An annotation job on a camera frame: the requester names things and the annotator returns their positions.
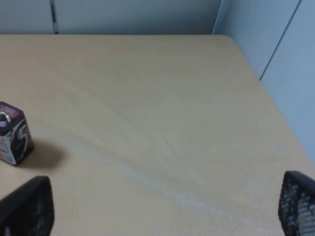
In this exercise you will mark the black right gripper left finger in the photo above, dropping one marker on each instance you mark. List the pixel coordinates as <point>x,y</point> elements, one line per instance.
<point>28,210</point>

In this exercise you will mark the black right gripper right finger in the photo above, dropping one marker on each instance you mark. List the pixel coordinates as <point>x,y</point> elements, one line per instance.
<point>296,209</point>

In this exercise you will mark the small black labelled box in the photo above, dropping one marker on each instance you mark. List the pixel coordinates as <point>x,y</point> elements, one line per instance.
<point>15,138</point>

